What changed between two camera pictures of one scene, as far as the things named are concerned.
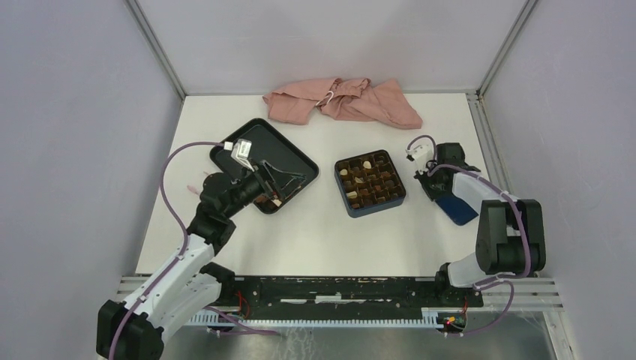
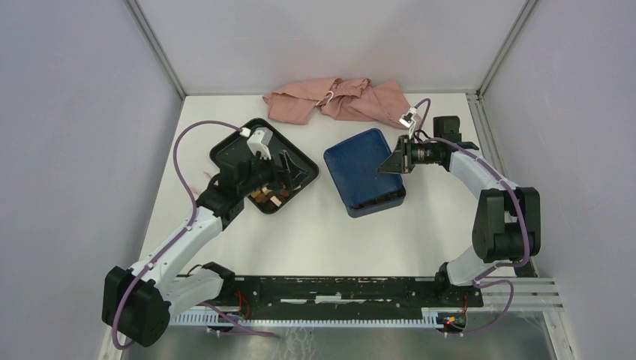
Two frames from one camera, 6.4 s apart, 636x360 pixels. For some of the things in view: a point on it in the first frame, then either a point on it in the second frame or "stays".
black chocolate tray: [289, 169] stays
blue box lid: [458, 209] to [354, 163]
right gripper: [434, 194] to [399, 161]
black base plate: [243, 295] stays
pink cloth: [357, 100] stays
